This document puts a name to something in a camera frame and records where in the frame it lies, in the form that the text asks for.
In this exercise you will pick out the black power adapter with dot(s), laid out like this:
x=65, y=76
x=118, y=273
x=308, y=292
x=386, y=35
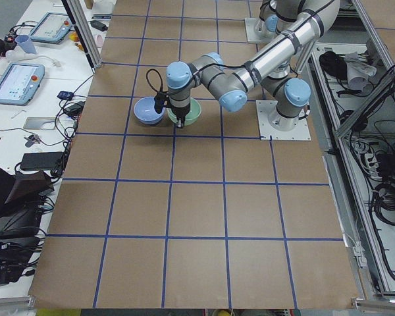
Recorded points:
x=40, y=161

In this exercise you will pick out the teach pendant tablet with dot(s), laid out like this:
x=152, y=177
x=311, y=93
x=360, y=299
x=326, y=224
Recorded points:
x=52, y=28
x=20, y=82

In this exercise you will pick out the blue plastic cup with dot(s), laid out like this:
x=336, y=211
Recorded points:
x=26, y=44

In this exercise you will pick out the near teach pendant tablet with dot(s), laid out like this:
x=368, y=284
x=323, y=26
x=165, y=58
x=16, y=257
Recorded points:
x=20, y=82

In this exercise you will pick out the white paper roll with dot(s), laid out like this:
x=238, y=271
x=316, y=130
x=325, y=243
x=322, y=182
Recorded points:
x=358, y=72

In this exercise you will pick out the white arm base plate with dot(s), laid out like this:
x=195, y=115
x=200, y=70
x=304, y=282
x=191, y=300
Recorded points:
x=272, y=126
x=252, y=37

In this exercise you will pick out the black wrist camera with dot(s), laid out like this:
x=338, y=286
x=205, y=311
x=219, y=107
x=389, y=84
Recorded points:
x=160, y=100

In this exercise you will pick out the aluminium frame post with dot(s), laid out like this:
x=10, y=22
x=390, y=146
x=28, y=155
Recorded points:
x=76, y=15

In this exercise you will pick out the far teach pendant tablet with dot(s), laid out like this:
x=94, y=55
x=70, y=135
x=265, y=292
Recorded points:
x=52, y=28

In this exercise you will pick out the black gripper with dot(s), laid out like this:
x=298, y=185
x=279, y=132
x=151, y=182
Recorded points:
x=180, y=112

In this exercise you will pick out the small blue black box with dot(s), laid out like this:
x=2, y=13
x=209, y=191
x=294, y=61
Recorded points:
x=65, y=95

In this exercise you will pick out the green bowl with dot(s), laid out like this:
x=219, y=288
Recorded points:
x=191, y=117

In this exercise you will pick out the blue bowl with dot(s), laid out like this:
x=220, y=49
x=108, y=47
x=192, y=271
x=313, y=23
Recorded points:
x=145, y=112

